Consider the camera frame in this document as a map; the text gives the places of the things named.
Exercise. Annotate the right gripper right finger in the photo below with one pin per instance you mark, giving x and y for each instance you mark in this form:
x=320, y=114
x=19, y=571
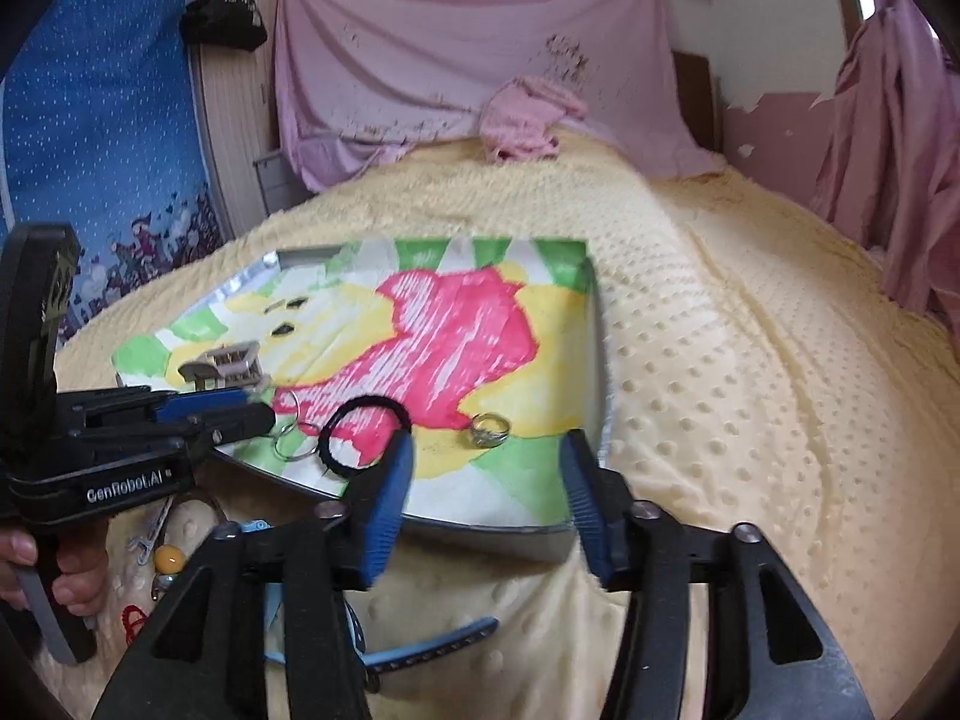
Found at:
x=600, y=504

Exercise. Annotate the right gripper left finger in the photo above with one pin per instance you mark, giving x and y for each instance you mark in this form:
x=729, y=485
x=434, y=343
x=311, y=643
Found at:
x=361, y=542

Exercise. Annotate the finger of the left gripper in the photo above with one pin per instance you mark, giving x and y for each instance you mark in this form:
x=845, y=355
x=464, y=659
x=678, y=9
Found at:
x=194, y=439
x=165, y=406

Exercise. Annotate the beige square hair clip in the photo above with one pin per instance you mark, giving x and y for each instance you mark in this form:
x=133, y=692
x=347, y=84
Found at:
x=231, y=366

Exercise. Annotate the person's left hand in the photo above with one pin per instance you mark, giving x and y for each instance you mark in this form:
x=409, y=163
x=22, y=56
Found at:
x=83, y=564

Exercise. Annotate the white hair clip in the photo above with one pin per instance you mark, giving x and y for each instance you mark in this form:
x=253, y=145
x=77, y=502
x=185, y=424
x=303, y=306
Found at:
x=143, y=544

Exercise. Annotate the blue hair clip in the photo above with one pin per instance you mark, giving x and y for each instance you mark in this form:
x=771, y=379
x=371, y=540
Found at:
x=376, y=662

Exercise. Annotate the metal tray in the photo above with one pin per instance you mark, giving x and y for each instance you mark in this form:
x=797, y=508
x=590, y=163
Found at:
x=420, y=389

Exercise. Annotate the colourful cartoon towel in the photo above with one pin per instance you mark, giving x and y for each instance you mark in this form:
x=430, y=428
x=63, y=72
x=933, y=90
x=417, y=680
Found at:
x=420, y=367

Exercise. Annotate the yellow dotted bed blanket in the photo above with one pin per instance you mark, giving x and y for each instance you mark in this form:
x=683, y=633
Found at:
x=759, y=375

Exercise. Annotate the grey drawer unit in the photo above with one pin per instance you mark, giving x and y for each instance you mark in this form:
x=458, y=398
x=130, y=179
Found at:
x=280, y=186

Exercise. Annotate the blue patterned wardrobe curtain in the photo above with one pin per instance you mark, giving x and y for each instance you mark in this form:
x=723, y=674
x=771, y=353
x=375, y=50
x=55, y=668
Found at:
x=99, y=132

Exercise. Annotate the wooden wardrobe panel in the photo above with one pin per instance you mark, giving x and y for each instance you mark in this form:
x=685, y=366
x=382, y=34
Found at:
x=235, y=102

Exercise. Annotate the pink crumpled cloth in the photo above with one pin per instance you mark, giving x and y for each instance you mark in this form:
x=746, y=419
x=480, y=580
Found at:
x=515, y=124

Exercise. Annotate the pink hanging sheet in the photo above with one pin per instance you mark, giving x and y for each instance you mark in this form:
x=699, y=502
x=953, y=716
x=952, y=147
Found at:
x=361, y=83

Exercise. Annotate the black hanging bag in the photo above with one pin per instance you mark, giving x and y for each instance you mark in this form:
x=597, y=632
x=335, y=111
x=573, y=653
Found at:
x=234, y=24

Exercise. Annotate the dark wooden headboard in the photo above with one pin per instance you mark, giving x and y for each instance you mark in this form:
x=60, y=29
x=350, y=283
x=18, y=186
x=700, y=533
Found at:
x=696, y=90

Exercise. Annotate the pink window curtain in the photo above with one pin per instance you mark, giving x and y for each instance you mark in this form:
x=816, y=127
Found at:
x=889, y=179

